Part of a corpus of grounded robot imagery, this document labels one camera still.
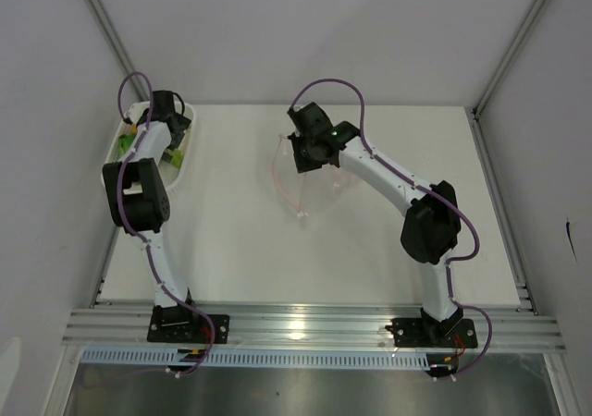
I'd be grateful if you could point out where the white plastic basket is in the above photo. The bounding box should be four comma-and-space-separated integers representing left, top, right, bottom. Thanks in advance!
105, 102, 198, 196

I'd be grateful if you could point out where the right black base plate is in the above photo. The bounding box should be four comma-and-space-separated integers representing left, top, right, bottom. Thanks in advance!
385, 318, 478, 349

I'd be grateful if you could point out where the slotted cable duct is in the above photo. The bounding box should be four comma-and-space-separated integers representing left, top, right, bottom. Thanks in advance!
80, 347, 447, 371

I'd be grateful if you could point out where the green leafy lettuce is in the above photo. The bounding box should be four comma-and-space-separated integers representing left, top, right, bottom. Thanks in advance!
116, 132, 136, 161

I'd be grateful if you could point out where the clear zip top bag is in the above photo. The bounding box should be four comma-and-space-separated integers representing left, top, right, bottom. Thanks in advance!
271, 134, 361, 220

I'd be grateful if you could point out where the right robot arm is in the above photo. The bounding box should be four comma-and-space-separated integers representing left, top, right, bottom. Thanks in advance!
288, 103, 463, 346

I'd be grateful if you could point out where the aluminium mounting rail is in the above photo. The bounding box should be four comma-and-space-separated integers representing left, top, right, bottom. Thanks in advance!
62, 302, 566, 353

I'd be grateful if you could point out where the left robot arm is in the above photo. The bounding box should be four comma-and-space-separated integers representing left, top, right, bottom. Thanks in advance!
102, 90, 201, 342

